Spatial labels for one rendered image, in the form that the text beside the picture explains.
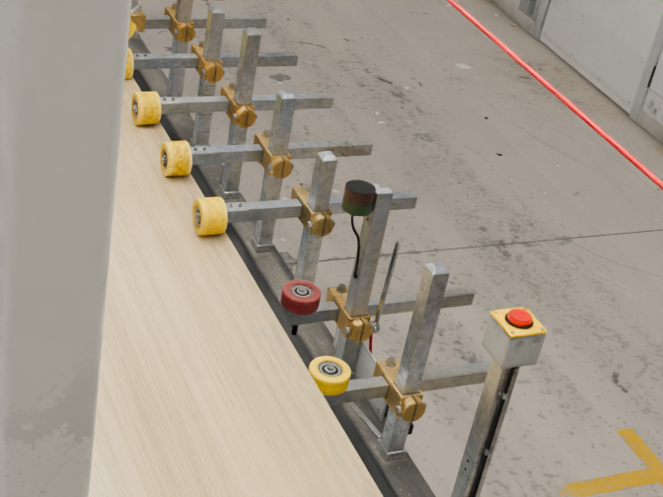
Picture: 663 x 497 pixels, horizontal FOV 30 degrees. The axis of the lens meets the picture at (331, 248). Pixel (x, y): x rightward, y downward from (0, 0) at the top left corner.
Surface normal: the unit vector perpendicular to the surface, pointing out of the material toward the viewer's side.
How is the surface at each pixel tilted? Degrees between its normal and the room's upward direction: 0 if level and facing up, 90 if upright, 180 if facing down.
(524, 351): 90
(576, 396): 0
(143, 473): 0
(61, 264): 90
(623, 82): 90
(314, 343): 0
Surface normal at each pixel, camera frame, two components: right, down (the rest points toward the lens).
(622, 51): -0.91, 0.08
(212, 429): 0.17, -0.83
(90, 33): 0.38, 0.55
